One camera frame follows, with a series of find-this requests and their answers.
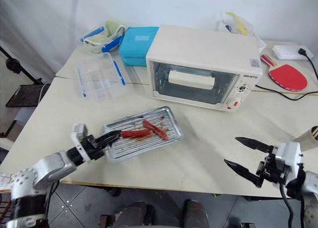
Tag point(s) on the cream white toaster oven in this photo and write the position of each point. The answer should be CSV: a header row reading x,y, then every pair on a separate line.
x,y
198,46

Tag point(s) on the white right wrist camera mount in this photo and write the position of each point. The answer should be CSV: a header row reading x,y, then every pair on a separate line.
x,y
289,154

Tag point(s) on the straight red sausage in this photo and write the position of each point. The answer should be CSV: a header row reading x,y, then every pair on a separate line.
x,y
135,133

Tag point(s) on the green cloth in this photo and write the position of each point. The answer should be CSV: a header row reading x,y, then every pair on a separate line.
x,y
111,29

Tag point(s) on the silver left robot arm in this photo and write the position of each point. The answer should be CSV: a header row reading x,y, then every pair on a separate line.
x,y
47,167

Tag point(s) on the large cream oven knob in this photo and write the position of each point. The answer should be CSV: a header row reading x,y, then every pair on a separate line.
x,y
233,103

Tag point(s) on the cream striped object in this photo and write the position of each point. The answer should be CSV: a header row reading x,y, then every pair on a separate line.
x,y
309,138

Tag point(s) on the blue fabric lunch box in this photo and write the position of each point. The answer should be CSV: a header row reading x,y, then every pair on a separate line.
x,y
136,43

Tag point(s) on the black stand pole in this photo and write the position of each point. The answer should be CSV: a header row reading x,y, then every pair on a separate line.
x,y
20,66

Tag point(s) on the clear plastic bag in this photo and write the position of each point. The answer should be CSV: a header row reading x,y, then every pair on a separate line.
x,y
239,23
238,29

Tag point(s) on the dark rounded shape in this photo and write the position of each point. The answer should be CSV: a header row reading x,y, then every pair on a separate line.
x,y
134,214

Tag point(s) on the black flat board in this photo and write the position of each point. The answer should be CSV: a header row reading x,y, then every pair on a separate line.
x,y
27,95

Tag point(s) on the empty clear divided container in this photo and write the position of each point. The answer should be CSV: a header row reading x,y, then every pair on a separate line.
x,y
99,76

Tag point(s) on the red table tennis paddle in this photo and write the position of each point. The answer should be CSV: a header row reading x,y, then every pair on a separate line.
x,y
288,76

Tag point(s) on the silver ribbed baking tray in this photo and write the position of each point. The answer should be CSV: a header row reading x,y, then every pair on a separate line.
x,y
159,143

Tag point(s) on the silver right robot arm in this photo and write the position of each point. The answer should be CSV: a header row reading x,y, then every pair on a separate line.
x,y
309,195

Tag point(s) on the white power strip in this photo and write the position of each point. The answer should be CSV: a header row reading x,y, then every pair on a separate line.
x,y
288,52

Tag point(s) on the small cream oven knob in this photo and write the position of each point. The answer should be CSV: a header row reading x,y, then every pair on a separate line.
x,y
242,89

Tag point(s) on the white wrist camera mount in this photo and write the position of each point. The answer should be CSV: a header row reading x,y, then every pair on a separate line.
x,y
289,154
79,136

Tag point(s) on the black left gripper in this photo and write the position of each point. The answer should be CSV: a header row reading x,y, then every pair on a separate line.
x,y
95,151

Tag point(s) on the curved red sausage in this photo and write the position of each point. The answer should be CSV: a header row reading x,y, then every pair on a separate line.
x,y
156,129

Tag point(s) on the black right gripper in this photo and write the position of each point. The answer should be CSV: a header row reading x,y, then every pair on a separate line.
x,y
270,168

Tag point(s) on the glass toaster oven door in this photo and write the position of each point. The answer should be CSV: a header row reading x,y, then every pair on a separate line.
x,y
159,89

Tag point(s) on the clear container with blue clips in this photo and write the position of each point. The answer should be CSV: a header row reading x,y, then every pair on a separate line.
x,y
99,40

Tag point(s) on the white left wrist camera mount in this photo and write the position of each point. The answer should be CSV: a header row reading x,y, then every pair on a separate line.
x,y
79,136

